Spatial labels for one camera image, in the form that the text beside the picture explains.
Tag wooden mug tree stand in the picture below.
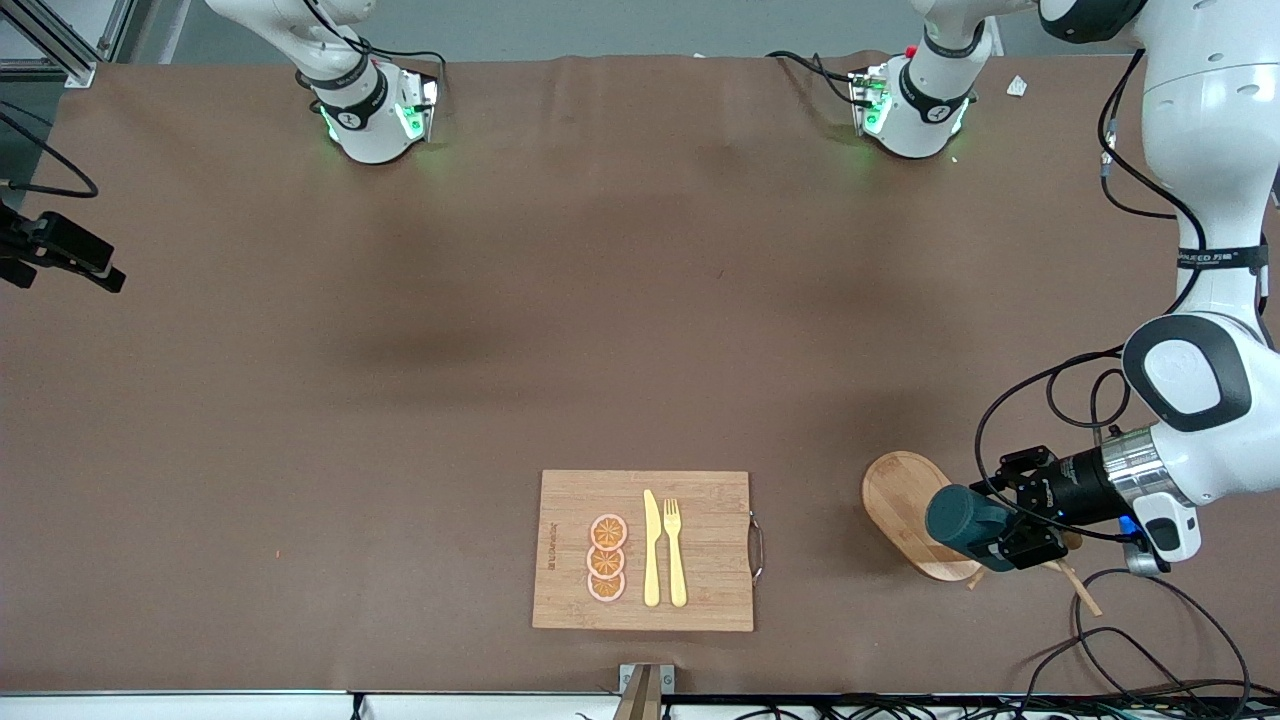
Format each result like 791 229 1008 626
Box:
862 450 1106 617

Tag teal cup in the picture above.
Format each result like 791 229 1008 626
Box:
925 483 1019 573

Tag aluminium frame strut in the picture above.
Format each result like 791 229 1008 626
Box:
0 0 138 89

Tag brown table cover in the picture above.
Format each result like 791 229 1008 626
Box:
0 52 1280 697

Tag yellow plastic knife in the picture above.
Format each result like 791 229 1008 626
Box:
643 489 662 608

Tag black right arm base cable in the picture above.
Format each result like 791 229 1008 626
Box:
350 35 448 79

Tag black left arm base cable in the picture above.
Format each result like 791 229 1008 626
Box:
765 50 873 107

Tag yellow plastic fork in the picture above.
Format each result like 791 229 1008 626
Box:
663 498 689 609

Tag black looped cable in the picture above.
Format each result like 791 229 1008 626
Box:
1018 626 1206 720
1073 568 1253 706

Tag bamboo cutting board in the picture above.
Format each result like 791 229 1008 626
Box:
531 469 766 633

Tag black arm base cable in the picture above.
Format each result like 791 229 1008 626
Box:
350 35 448 79
765 50 873 107

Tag aluminium post with foot bracket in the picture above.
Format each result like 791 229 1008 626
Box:
612 663 677 720

